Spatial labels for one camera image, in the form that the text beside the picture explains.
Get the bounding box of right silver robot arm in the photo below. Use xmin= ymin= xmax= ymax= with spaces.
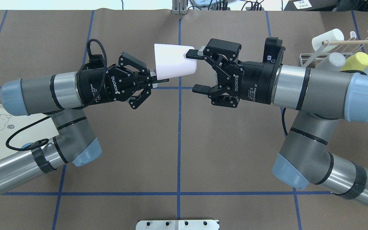
xmin=185 ymin=37 xmax=368 ymax=206

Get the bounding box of cream serving tray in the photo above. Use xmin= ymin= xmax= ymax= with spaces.
xmin=0 ymin=104 xmax=58 ymax=159

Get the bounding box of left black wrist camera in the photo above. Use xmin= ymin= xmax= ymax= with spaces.
xmin=88 ymin=54 xmax=105 ymax=69

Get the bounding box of pink plastic cup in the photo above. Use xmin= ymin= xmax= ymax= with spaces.
xmin=154 ymin=43 xmax=197 ymax=80

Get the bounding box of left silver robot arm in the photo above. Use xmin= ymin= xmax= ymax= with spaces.
xmin=0 ymin=51 xmax=169 ymax=195

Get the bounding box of yellow plastic cup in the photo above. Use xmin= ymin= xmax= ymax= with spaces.
xmin=340 ymin=52 xmax=368 ymax=71

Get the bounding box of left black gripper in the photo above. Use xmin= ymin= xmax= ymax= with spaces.
xmin=76 ymin=51 xmax=169 ymax=109

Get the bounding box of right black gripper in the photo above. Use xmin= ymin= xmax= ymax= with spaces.
xmin=186 ymin=38 xmax=279 ymax=108

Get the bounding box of grey plastic cup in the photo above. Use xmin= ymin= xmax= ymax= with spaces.
xmin=315 ymin=52 xmax=346 ymax=72

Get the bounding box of white wire cup rack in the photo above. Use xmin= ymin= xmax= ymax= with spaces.
xmin=298 ymin=30 xmax=368 ymax=67

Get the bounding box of light blue plastic cup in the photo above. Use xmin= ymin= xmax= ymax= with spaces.
xmin=21 ymin=142 xmax=33 ymax=150

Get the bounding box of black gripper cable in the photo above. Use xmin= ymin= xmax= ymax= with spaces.
xmin=6 ymin=115 xmax=52 ymax=151

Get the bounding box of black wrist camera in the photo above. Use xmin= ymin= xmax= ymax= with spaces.
xmin=263 ymin=37 xmax=285 ymax=64
xmin=88 ymin=54 xmax=105 ymax=69

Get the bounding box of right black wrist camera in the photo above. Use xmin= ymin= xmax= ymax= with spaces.
xmin=263 ymin=37 xmax=285 ymax=64

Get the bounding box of aluminium frame post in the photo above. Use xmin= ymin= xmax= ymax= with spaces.
xmin=171 ymin=0 xmax=189 ymax=15

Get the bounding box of cream plastic cup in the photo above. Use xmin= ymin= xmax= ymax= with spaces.
xmin=311 ymin=28 xmax=345 ymax=51

